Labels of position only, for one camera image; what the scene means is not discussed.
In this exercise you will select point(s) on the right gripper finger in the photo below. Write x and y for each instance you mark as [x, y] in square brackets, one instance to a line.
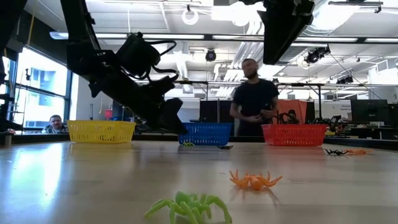
[280, 34]

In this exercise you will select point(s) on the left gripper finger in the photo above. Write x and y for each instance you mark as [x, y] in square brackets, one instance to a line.
[146, 115]
[171, 118]

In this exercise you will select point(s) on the green plastic spider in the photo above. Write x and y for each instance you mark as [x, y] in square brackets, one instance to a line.
[186, 207]
[188, 144]

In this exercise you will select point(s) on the black plastic spider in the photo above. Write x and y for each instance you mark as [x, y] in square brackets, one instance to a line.
[224, 147]
[335, 152]

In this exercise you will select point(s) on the orange plastic spider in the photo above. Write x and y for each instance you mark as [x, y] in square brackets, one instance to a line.
[255, 183]
[357, 152]

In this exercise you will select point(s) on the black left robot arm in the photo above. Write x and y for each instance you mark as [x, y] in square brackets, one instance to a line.
[77, 25]

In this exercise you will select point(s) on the black background robot arm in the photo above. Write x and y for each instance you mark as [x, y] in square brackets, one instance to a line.
[287, 117]
[329, 121]

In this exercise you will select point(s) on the black computer monitor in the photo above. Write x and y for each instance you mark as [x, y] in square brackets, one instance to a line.
[368, 110]
[119, 115]

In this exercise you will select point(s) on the small pink box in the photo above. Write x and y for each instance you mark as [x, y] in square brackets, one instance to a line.
[108, 114]

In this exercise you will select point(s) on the blue plastic mesh basket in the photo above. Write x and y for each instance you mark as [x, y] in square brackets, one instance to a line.
[208, 133]

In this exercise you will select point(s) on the black spotlight cluster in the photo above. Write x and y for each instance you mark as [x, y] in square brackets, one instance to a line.
[344, 80]
[317, 55]

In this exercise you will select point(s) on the black partition panel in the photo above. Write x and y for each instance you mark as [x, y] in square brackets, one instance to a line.
[217, 110]

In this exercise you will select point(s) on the yellow plastic mesh basket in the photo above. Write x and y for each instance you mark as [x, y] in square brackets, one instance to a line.
[101, 132]

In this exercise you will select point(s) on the overhead LED light bar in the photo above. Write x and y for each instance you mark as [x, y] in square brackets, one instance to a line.
[174, 36]

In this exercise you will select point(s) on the person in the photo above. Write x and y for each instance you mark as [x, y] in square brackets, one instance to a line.
[255, 99]
[56, 123]

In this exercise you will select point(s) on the orange hanging cloth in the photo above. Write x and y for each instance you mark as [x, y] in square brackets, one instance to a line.
[295, 105]

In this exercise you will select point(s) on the large office window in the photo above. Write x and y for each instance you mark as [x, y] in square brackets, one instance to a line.
[43, 93]

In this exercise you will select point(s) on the red plastic mesh basket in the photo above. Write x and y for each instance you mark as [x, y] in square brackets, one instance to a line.
[293, 135]

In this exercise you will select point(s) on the black equipment stand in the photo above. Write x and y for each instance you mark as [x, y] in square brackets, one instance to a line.
[6, 109]

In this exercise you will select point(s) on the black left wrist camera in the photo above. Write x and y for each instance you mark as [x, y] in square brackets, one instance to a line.
[138, 56]

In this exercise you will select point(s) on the black background rig frame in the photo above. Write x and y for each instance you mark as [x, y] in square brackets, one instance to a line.
[319, 102]
[207, 90]

